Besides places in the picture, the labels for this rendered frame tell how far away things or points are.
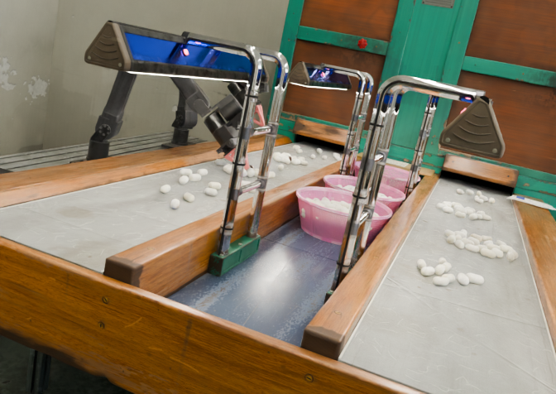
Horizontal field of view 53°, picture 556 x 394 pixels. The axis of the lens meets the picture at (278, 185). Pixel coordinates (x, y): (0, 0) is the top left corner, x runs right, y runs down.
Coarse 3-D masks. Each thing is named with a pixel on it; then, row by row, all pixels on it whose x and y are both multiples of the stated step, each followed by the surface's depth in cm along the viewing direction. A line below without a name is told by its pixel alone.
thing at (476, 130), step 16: (464, 112) 70; (480, 112) 70; (448, 128) 71; (464, 128) 71; (480, 128) 70; (496, 128) 69; (448, 144) 72; (464, 144) 71; (480, 144) 70; (496, 144) 70
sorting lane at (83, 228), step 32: (256, 160) 202; (320, 160) 231; (96, 192) 125; (128, 192) 130; (160, 192) 136; (192, 192) 142; (224, 192) 148; (0, 224) 96; (32, 224) 99; (64, 224) 102; (96, 224) 105; (128, 224) 109; (160, 224) 113; (64, 256) 89; (96, 256) 91
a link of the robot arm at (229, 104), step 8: (232, 96) 175; (200, 104) 173; (216, 104) 174; (224, 104) 175; (232, 104) 174; (240, 104) 179; (200, 112) 173; (208, 112) 173; (224, 112) 175; (232, 112) 175
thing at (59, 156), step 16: (80, 144) 202; (112, 144) 213; (128, 144) 219; (144, 144) 226; (160, 144) 232; (0, 160) 161; (16, 160) 165; (32, 160) 168; (48, 160) 172; (64, 160) 176
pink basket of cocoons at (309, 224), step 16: (304, 192) 159; (320, 192) 164; (336, 192) 165; (304, 208) 147; (320, 208) 142; (384, 208) 157; (304, 224) 150; (320, 224) 144; (336, 224) 143; (336, 240) 145; (368, 240) 147
